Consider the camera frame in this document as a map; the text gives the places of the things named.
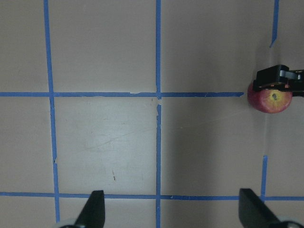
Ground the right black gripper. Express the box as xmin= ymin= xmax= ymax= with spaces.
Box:
xmin=253 ymin=65 xmax=304 ymax=97

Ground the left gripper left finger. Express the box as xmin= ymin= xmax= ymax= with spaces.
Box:
xmin=56 ymin=190 xmax=105 ymax=228

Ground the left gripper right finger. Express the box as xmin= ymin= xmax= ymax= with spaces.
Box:
xmin=238 ymin=188 xmax=303 ymax=228

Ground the red yellow apple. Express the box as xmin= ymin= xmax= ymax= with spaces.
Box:
xmin=247 ymin=83 xmax=293 ymax=114

